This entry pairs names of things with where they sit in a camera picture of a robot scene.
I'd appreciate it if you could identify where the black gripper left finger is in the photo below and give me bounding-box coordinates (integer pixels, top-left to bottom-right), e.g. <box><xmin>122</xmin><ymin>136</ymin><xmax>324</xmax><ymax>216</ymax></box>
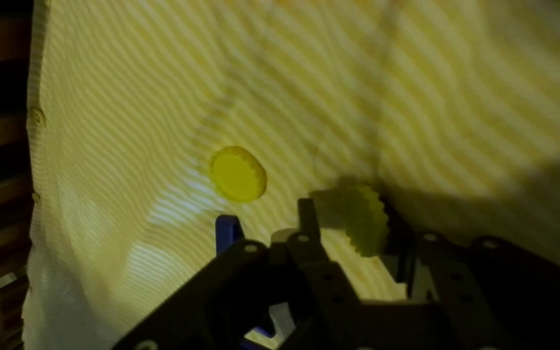
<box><xmin>110</xmin><ymin>194</ymin><xmax>367</xmax><ymax>350</ymax></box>

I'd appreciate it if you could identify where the yellow ridged game disc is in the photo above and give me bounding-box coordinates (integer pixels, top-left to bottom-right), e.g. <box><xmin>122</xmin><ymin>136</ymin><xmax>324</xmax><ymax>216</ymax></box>
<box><xmin>309</xmin><ymin>183</ymin><xmax>390</xmax><ymax>258</ymax></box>
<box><xmin>208</xmin><ymin>144</ymin><xmax>270</xmax><ymax>204</ymax></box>

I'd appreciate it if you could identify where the blue connect four grid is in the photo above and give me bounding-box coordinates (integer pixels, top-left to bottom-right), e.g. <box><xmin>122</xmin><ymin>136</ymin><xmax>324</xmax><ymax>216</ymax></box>
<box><xmin>213</xmin><ymin>212</ymin><xmax>247</xmax><ymax>256</ymax></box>

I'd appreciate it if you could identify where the yellow bed sheet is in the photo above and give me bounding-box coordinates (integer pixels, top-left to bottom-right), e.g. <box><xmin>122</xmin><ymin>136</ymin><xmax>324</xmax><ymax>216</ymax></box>
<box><xmin>21</xmin><ymin>0</ymin><xmax>560</xmax><ymax>350</ymax></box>

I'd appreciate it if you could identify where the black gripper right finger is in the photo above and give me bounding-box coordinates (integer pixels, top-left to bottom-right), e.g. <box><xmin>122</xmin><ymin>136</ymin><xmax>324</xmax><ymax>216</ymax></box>
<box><xmin>379</xmin><ymin>196</ymin><xmax>560</xmax><ymax>350</ymax></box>

